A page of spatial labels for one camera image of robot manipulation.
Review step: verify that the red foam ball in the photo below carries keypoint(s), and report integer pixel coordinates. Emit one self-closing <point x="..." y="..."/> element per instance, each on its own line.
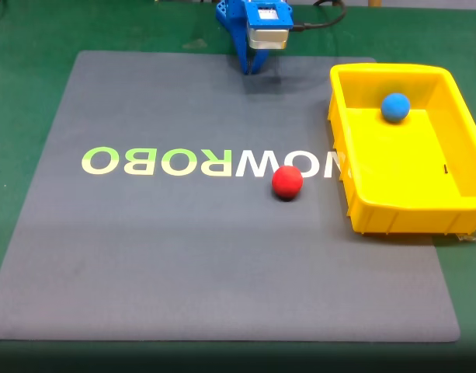
<point x="287" y="182"/>

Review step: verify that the blue foam ball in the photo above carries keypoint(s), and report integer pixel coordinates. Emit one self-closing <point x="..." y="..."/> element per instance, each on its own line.
<point x="395" y="107"/>

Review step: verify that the yellow plastic bin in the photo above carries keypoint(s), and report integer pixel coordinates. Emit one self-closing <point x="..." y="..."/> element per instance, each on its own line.
<point x="400" y="163"/>

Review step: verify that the grey mat with lettering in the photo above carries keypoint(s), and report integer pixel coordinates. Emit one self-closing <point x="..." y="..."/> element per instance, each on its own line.
<point x="183" y="241"/>

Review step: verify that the clear plastic wrapper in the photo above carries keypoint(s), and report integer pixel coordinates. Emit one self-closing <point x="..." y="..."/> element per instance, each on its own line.
<point x="470" y="238"/>

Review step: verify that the blue and silver camera box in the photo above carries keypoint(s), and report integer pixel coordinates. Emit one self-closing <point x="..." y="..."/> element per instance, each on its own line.
<point x="268" y="33"/>

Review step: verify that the wooden post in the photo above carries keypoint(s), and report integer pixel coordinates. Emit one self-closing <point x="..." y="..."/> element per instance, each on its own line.
<point x="373" y="2"/>

